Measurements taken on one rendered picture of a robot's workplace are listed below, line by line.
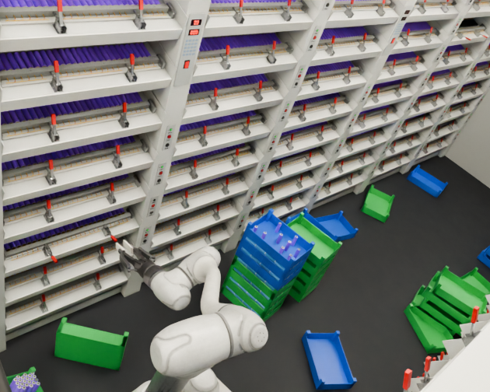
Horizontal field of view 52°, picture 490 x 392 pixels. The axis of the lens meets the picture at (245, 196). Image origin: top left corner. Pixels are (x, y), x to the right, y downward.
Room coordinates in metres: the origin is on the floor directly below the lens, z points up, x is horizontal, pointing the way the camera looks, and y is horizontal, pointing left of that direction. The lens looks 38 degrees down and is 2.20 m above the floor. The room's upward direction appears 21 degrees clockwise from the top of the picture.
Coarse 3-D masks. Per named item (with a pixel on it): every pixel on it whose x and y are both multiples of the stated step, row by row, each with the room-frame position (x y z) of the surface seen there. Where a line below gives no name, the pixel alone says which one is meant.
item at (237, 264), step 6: (234, 258) 1.89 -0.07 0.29; (234, 264) 1.89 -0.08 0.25; (240, 264) 1.87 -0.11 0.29; (240, 270) 1.87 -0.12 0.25; (246, 270) 1.85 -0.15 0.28; (246, 276) 1.85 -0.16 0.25; (252, 276) 1.83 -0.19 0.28; (252, 282) 1.83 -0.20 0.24; (258, 282) 1.81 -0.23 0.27; (288, 282) 1.92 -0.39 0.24; (258, 288) 1.81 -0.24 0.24; (264, 288) 1.79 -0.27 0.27; (282, 288) 1.82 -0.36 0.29; (270, 294) 1.77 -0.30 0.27; (276, 294) 1.77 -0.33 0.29
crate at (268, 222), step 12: (264, 216) 2.03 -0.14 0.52; (252, 228) 1.95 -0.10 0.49; (264, 228) 1.99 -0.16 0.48; (288, 228) 2.01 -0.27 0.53; (252, 240) 1.87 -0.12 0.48; (264, 240) 1.84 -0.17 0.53; (288, 240) 1.97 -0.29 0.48; (300, 240) 1.97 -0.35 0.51; (276, 252) 1.80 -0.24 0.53; (288, 252) 1.88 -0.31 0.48; (300, 252) 1.92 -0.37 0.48; (288, 264) 1.77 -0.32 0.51
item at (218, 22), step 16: (224, 0) 1.90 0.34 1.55; (240, 0) 1.86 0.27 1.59; (256, 0) 2.03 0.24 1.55; (272, 0) 2.11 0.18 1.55; (288, 0) 2.08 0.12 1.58; (304, 0) 2.24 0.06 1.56; (208, 16) 1.70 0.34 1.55; (224, 16) 1.83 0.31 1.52; (240, 16) 1.86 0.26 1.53; (256, 16) 1.96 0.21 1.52; (272, 16) 2.03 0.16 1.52; (288, 16) 2.06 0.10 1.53; (304, 16) 2.18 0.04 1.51; (208, 32) 1.73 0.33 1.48; (224, 32) 1.79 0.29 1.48; (240, 32) 1.87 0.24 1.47; (256, 32) 1.94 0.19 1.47
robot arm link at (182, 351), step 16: (192, 320) 0.84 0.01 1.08; (208, 320) 0.85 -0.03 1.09; (160, 336) 0.77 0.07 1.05; (176, 336) 0.78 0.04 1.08; (192, 336) 0.79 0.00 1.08; (208, 336) 0.81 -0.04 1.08; (224, 336) 0.83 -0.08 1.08; (160, 352) 0.73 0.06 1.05; (176, 352) 0.74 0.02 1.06; (192, 352) 0.76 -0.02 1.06; (208, 352) 0.78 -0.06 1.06; (224, 352) 0.81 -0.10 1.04; (160, 368) 0.72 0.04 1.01; (176, 368) 0.72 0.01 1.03; (192, 368) 0.74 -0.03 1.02; (208, 368) 0.78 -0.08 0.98; (144, 384) 0.92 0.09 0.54; (160, 384) 0.80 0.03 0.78; (176, 384) 0.79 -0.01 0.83
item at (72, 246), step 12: (132, 216) 1.63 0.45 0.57; (120, 228) 1.56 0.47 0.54; (132, 228) 1.60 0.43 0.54; (72, 240) 1.40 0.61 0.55; (84, 240) 1.42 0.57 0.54; (96, 240) 1.45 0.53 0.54; (108, 240) 1.51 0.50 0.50; (60, 252) 1.32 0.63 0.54; (72, 252) 1.37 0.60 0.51; (12, 264) 1.18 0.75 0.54; (24, 264) 1.20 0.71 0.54; (36, 264) 1.24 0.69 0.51
